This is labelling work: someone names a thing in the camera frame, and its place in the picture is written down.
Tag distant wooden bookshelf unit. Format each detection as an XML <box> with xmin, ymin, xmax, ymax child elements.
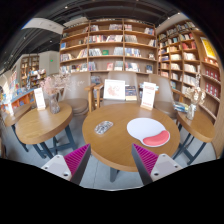
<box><xmin>19</xmin><ymin>54</ymin><xmax>41</xmax><ymax>88</ymax></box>

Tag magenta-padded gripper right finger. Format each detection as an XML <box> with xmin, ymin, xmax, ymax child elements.
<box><xmin>131</xmin><ymin>143</ymin><xmax>184</xmax><ymax>186</ymax></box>

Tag stack of blue books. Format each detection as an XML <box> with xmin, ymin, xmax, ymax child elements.
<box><xmin>173</xmin><ymin>100</ymin><xmax>190</xmax><ymax>114</ymax></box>

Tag white red sign stand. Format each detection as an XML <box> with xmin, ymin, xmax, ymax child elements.
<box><xmin>139</xmin><ymin>81</ymin><xmax>158</xmax><ymax>111</ymax></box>

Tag tall wooden bookshelf unit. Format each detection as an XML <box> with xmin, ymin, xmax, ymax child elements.
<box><xmin>156</xmin><ymin>19</ymin><xmax>224</xmax><ymax>158</ymax></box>

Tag beige wooden-armed armchair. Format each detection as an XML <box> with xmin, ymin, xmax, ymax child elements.
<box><xmin>93</xmin><ymin>70</ymin><xmax>143</xmax><ymax>108</ymax></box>
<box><xmin>148</xmin><ymin>73</ymin><xmax>179</xmax><ymax>119</ymax></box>
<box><xmin>61</xmin><ymin>71</ymin><xmax>98</xmax><ymax>118</ymax></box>

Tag orange low display shelf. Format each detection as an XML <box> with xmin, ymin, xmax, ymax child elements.
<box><xmin>0</xmin><ymin>88</ymin><xmax>36</xmax><ymax>114</ymax></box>

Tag wide wooden bookshelf unit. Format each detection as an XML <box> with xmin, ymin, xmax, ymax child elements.
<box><xmin>58</xmin><ymin>18</ymin><xmax>158</xmax><ymax>76</ymax></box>

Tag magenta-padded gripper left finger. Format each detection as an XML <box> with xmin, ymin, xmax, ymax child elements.
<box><xmin>40</xmin><ymin>143</ymin><xmax>92</xmax><ymax>186</ymax></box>

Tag glass vase pink flowers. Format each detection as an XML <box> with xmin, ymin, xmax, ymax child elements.
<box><xmin>39</xmin><ymin>73</ymin><xmax>72</xmax><ymax>115</ymax></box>

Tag white mouse pad red rest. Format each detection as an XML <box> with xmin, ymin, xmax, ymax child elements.
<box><xmin>126</xmin><ymin>117</ymin><xmax>171</xmax><ymax>148</ymax></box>

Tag small white red sign card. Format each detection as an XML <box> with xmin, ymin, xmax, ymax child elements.
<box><xmin>33</xmin><ymin>87</ymin><xmax>47</xmax><ymax>111</ymax></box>

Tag white picture board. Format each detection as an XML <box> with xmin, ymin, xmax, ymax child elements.
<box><xmin>102</xmin><ymin>78</ymin><xmax>127</xmax><ymax>102</ymax></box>

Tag dark cover book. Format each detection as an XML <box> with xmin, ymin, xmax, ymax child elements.
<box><xmin>124</xmin><ymin>85</ymin><xmax>138</xmax><ymax>102</ymax></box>

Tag glass vase white dried flowers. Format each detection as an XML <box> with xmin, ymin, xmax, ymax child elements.
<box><xmin>184</xmin><ymin>73</ymin><xmax>207</xmax><ymax>121</ymax></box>

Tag transparent computer mouse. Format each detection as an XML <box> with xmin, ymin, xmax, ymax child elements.
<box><xmin>94</xmin><ymin>120</ymin><xmax>114</xmax><ymax>135</ymax></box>

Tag round wooden side table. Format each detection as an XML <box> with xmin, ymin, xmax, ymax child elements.
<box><xmin>15</xmin><ymin>101</ymin><xmax>79</xmax><ymax>160</ymax></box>
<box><xmin>173</xmin><ymin>108</ymin><xmax>217</xmax><ymax>166</ymax></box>
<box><xmin>3</xmin><ymin>103</ymin><xmax>33</xmax><ymax>153</ymax></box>

